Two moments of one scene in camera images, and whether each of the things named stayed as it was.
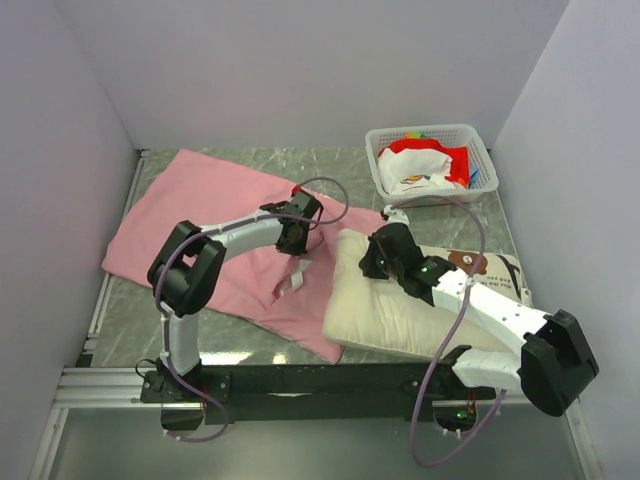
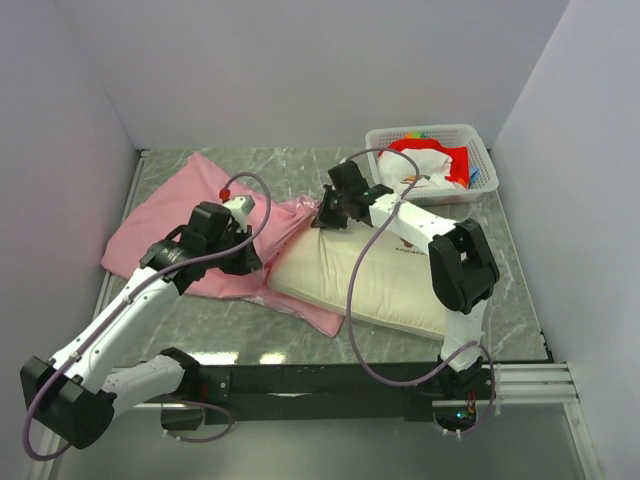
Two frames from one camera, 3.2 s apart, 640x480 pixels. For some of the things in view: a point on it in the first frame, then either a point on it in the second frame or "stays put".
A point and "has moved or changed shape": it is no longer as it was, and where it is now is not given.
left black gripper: [296, 249] → [248, 263]
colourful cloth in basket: [474, 171] stays put
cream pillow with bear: [373, 313] has moved or changed shape
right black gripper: [367, 264] → [325, 218]
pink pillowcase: [287, 294] has moved or changed shape
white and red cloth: [421, 165] stays put
